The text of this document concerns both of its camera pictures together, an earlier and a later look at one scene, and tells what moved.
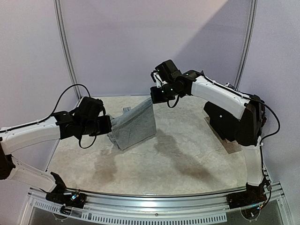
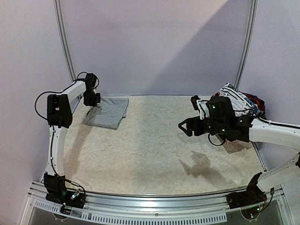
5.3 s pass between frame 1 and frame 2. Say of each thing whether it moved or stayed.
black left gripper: moved
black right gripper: moved
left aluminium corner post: stayed
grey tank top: moved
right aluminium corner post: stayed
